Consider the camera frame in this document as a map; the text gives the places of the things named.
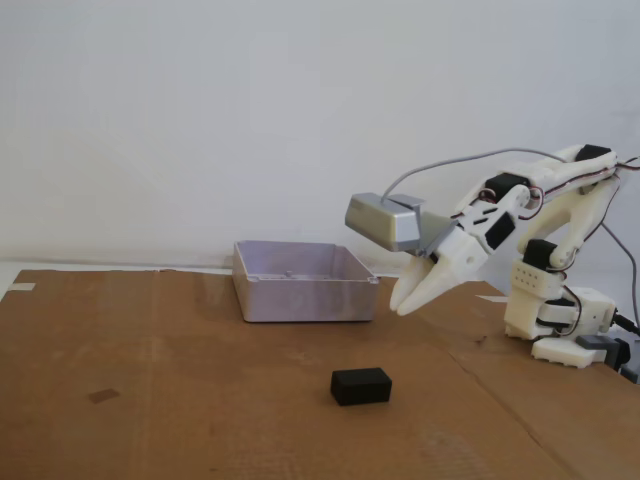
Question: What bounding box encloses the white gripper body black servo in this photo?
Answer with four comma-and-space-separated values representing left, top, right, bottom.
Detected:
433, 203, 520, 287

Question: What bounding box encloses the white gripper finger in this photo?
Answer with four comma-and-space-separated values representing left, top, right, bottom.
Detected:
390, 258, 434, 310
401, 263, 460, 317

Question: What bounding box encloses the black block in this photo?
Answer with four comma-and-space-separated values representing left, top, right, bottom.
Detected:
329, 367, 394, 408

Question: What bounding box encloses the pale grey plastic box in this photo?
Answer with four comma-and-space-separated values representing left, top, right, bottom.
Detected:
232, 240, 380, 325

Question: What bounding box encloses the silver webcam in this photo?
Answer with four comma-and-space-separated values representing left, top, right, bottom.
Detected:
343, 192, 422, 254

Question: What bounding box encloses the grey table clamp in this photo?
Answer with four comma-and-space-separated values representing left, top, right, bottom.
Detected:
574, 334, 640, 386

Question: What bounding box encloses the brown cardboard sheet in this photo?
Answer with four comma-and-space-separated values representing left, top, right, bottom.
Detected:
0, 268, 640, 480

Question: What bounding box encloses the grey camera bracket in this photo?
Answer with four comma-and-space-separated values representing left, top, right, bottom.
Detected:
389, 195, 459, 261

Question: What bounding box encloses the black power cable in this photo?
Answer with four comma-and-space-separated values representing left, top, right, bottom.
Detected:
612, 312, 640, 336

